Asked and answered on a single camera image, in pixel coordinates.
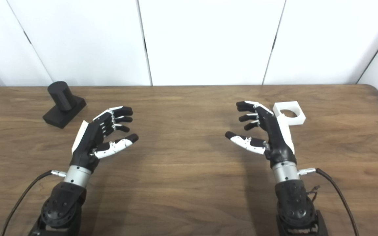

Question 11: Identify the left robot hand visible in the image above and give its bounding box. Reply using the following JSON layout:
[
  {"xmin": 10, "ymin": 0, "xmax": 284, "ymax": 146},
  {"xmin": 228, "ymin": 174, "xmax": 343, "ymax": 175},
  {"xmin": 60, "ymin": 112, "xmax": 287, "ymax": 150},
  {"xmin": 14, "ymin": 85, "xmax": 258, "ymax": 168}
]
[{"xmin": 70, "ymin": 106, "xmax": 139, "ymax": 173}]

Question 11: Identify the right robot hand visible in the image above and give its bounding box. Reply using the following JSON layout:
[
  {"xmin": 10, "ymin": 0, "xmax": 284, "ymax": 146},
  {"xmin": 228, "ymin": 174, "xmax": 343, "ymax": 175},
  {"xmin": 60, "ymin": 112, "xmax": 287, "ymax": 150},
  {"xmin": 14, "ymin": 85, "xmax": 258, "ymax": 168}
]
[{"xmin": 225, "ymin": 101, "xmax": 298, "ymax": 169}]

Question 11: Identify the white square piece with hole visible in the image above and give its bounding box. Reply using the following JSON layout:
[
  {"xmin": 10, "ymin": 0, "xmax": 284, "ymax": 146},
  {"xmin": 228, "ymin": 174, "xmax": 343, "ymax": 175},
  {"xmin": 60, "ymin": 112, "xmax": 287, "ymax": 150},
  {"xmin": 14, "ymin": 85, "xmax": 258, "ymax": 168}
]
[{"xmin": 273, "ymin": 101, "xmax": 306, "ymax": 126}]

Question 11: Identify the black peg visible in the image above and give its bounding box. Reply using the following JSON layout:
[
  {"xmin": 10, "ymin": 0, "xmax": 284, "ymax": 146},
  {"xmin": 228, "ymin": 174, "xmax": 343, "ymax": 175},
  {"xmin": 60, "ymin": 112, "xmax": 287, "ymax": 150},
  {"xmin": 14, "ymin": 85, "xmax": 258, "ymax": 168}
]
[{"xmin": 42, "ymin": 81, "xmax": 87, "ymax": 129}]

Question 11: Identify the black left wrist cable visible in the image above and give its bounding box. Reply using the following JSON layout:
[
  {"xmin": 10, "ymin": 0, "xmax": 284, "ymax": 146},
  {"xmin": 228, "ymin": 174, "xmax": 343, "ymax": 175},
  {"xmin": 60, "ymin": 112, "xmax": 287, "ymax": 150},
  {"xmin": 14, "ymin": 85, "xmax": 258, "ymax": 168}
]
[{"xmin": 0, "ymin": 170, "xmax": 67, "ymax": 236}]

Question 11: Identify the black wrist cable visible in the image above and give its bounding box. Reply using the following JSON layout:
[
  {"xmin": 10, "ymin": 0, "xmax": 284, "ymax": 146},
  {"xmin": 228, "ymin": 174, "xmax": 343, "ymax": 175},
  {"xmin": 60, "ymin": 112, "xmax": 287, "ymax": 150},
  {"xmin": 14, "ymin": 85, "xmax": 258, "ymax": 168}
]
[
  {"xmin": 0, "ymin": 170, "xmax": 67, "ymax": 236},
  {"xmin": 298, "ymin": 168, "xmax": 360, "ymax": 236}
]

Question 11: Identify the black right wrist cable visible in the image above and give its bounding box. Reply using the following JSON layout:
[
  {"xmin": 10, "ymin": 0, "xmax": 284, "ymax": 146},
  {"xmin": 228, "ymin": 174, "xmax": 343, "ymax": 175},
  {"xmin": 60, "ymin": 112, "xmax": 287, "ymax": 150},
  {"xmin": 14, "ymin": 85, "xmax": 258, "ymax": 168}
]
[{"xmin": 298, "ymin": 168, "xmax": 360, "ymax": 236}]

